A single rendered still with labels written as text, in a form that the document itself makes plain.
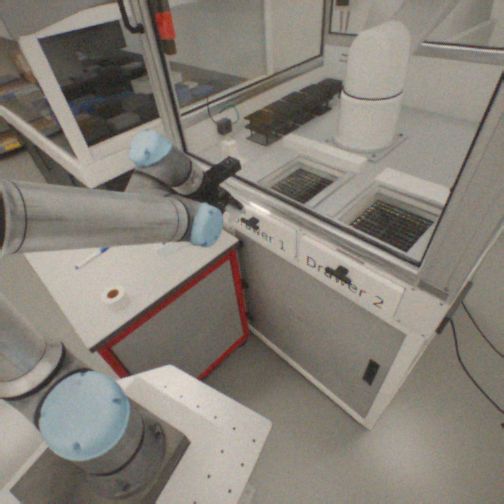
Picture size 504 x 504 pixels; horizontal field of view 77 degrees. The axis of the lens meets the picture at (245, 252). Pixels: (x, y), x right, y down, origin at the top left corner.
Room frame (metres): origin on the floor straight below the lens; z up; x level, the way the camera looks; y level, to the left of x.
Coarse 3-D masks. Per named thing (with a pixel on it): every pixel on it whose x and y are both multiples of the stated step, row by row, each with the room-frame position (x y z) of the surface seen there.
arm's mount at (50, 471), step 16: (176, 432) 0.22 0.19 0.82; (48, 448) 0.22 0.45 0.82; (176, 448) 0.19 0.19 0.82; (32, 464) 0.19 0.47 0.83; (48, 464) 0.19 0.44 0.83; (64, 464) 0.18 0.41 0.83; (176, 464) 0.17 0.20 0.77; (32, 480) 0.16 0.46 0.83; (48, 480) 0.16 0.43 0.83; (64, 480) 0.16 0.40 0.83; (80, 480) 0.15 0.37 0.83; (160, 480) 0.14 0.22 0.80; (16, 496) 0.14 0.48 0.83; (32, 496) 0.14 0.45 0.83; (48, 496) 0.13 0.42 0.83; (64, 496) 0.13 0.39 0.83; (80, 496) 0.13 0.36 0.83; (96, 496) 0.13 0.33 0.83; (144, 496) 0.12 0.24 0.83
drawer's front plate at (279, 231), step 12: (240, 216) 0.83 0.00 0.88; (252, 216) 0.78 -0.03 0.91; (264, 216) 0.75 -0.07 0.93; (240, 228) 0.83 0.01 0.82; (264, 228) 0.74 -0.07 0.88; (276, 228) 0.70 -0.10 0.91; (288, 228) 0.68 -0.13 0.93; (264, 240) 0.75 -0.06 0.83; (276, 240) 0.71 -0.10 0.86; (288, 240) 0.67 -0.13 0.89; (288, 252) 0.67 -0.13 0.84
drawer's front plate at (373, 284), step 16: (304, 240) 0.63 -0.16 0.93; (304, 256) 0.62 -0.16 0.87; (320, 256) 0.58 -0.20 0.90; (336, 256) 0.55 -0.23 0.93; (320, 272) 0.58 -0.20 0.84; (352, 272) 0.51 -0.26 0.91; (368, 272) 0.48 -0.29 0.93; (368, 288) 0.47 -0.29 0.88; (384, 288) 0.44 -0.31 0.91; (400, 288) 0.43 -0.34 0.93; (368, 304) 0.46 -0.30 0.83; (384, 304) 0.43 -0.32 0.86
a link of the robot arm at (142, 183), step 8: (136, 176) 0.55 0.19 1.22; (144, 176) 0.54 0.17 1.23; (152, 176) 0.54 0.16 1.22; (128, 184) 0.55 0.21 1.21; (136, 184) 0.53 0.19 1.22; (144, 184) 0.53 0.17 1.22; (152, 184) 0.53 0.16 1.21; (160, 184) 0.54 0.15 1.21; (128, 192) 0.53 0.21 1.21; (136, 192) 0.52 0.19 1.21; (144, 192) 0.52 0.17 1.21; (152, 192) 0.51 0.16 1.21; (160, 192) 0.51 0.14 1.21; (168, 192) 0.52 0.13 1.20
